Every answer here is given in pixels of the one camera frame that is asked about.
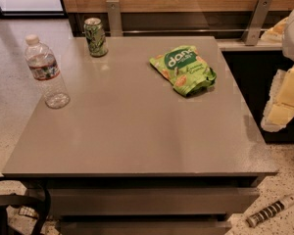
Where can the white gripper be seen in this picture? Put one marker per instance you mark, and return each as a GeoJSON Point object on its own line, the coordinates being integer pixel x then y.
{"type": "Point", "coordinates": [281, 98]}

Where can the green rice chip bag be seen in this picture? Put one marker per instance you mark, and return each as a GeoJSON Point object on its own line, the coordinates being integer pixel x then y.
{"type": "Point", "coordinates": [187, 72]}

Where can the clear plastic water bottle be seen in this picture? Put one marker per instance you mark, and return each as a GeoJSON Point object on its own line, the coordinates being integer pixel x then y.
{"type": "Point", "coordinates": [45, 70]}

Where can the white striped tube on floor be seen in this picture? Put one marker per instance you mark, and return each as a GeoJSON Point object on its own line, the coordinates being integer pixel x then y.
{"type": "Point", "coordinates": [270, 211]}

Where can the green soda can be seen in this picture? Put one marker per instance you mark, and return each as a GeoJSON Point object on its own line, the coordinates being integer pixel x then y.
{"type": "Point", "coordinates": [95, 37]}

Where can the right metal wall bracket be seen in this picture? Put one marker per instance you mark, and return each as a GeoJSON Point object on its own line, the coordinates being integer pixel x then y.
{"type": "Point", "coordinates": [251, 35]}

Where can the metal wall bracket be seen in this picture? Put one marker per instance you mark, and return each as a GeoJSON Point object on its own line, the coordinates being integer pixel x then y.
{"type": "Point", "coordinates": [115, 17]}
{"type": "Point", "coordinates": [251, 35]}

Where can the horizontal metal rail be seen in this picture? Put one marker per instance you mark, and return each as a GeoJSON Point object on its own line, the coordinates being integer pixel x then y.
{"type": "Point", "coordinates": [176, 32]}

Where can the left metal wall bracket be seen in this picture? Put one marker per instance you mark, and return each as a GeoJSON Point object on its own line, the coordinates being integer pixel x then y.
{"type": "Point", "coordinates": [115, 17]}

